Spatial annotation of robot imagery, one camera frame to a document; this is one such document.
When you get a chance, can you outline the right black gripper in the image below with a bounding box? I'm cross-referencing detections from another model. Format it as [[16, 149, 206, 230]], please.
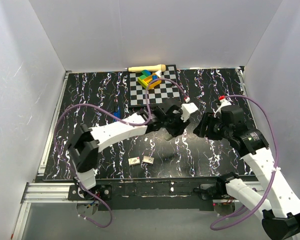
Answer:
[[192, 111, 232, 141]]

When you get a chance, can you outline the blue stapler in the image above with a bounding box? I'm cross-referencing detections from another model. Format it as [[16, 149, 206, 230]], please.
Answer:
[[113, 106, 121, 119]]

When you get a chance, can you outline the grey beige stapler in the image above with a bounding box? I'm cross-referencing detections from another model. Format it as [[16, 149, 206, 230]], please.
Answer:
[[164, 133, 174, 141]]

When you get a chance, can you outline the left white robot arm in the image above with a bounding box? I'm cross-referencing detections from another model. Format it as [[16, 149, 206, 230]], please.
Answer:
[[67, 99, 198, 200]]

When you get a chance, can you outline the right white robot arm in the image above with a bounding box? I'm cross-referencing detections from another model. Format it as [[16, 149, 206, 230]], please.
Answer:
[[193, 104, 300, 240]]

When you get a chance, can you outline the black white checkerboard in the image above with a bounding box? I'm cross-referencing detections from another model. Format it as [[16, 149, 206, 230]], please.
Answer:
[[128, 64, 181, 108]]

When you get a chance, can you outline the right staple box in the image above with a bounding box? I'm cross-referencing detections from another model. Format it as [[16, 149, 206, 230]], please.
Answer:
[[142, 156, 154, 165]]

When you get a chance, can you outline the staple box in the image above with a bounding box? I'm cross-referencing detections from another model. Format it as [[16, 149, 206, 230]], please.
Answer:
[[142, 156, 154, 165], [128, 157, 141, 166]]

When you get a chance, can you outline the left staple box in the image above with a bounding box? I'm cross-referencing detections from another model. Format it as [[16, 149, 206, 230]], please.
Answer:
[[128, 157, 141, 166]]

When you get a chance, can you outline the cream toy microphone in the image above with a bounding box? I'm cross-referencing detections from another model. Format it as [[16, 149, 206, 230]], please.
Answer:
[[127, 64, 166, 73]]

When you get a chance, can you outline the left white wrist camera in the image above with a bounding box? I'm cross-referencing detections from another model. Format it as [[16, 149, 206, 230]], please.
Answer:
[[180, 96, 198, 123]]

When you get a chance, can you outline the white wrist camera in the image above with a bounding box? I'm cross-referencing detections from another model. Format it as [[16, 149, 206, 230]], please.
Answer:
[[213, 95, 232, 118], [180, 96, 198, 123]]

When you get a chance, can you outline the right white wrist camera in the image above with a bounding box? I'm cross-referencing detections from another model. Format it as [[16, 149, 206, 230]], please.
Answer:
[[213, 95, 232, 118]]

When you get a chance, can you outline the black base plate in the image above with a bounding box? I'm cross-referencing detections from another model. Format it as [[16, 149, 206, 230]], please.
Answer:
[[68, 177, 235, 211]]

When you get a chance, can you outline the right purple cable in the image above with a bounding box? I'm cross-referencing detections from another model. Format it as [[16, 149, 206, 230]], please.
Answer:
[[209, 94, 281, 231]]

